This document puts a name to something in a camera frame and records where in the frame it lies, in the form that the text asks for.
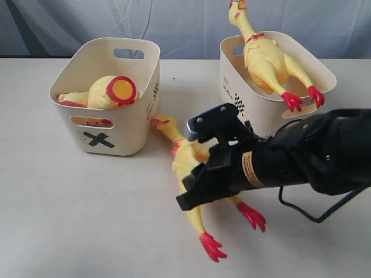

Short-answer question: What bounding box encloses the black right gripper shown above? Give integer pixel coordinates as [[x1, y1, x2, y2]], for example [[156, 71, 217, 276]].
[[176, 103, 259, 211]]

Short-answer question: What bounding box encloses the yellow rubber chicken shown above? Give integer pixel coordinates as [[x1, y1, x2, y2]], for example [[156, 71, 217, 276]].
[[228, 1, 325, 112], [151, 114, 266, 262]]

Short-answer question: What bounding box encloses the headless yellow rubber chicken body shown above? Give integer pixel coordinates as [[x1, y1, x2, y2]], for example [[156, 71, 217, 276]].
[[56, 75, 140, 110]]

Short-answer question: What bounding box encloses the detached rubber chicken head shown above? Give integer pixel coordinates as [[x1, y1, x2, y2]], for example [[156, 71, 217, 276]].
[[71, 116, 113, 128]]

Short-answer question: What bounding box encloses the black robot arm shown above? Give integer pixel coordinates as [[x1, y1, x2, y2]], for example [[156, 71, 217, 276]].
[[177, 103, 370, 211]]

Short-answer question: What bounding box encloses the cream bin marked O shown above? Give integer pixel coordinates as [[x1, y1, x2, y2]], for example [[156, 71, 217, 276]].
[[220, 31, 337, 137]]

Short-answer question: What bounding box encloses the cream bin marked X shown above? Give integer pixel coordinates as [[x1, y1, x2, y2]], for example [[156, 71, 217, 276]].
[[49, 37, 161, 156]]

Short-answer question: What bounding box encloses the blue-grey backdrop cloth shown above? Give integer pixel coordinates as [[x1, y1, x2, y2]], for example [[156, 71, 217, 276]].
[[1, 0, 370, 59]]

